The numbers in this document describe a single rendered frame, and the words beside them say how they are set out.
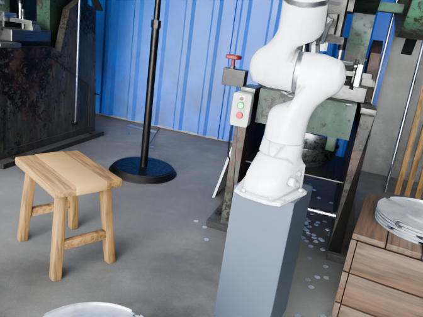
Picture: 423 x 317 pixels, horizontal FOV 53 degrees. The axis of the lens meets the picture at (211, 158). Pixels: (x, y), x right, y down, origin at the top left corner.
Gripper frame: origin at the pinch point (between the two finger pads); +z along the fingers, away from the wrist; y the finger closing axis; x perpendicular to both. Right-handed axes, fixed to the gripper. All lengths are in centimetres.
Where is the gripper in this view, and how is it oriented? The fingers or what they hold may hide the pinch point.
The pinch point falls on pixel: (314, 51)
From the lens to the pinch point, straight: 173.6
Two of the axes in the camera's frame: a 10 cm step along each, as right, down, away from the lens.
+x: 5.1, -5.8, 6.4
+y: 8.6, 2.6, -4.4
